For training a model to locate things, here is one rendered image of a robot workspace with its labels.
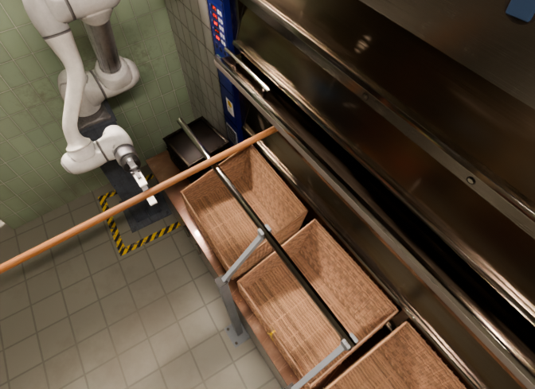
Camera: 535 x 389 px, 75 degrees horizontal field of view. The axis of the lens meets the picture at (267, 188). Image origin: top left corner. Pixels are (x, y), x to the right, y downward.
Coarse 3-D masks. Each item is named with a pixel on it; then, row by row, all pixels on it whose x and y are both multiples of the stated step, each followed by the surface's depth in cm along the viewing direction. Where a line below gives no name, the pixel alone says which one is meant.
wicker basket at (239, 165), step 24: (240, 168) 212; (264, 168) 194; (192, 192) 201; (240, 192) 212; (264, 192) 203; (288, 192) 183; (192, 216) 203; (216, 216) 203; (240, 216) 203; (264, 216) 202; (288, 216) 189; (240, 240) 194; (264, 240) 194
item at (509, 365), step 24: (240, 72) 148; (288, 96) 142; (288, 120) 132; (312, 120) 134; (312, 144) 125; (336, 144) 127; (336, 168) 119; (360, 168) 121; (360, 192) 113; (384, 192) 115; (384, 216) 108; (408, 216) 110; (408, 240) 104; (432, 240) 105; (408, 264) 100; (432, 264) 99; (456, 264) 101; (432, 288) 96; (456, 288) 95; (480, 288) 97; (456, 312) 92; (480, 312) 92; (504, 312) 93; (480, 336) 89; (504, 336) 88; (528, 336) 89; (504, 360) 86; (528, 360) 85; (528, 384) 83
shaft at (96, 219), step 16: (272, 128) 157; (240, 144) 152; (208, 160) 147; (176, 176) 143; (144, 192) 139; (112, 208) 135; (80, 224) 131; (48, 240) 128; (64, 240) 130; (16, 256) 125; (32, 256) 126; (0, 272) 123
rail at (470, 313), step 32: (224, 64) 146; (256, 96) 135; (288, 128) 126; (320, 160) 117; (352, 192) 110; (384, 224) 103; (416, 256) 98; (448, 288) 93; (480, 320) 88; (512, 352) 84
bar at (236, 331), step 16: (224, 176) 147; (256, 224) 134; (256, 240) 136; (272, 240) 130; (240, 256) 140; (288, 256) 127; (224, 288) 146; (304, 288) 121; (320, 304) 117; (336, 320) 114; (240, 336) 221; (352, 336) 111; (336, 352) 114; (320, 368) 117; (304, 384) 122
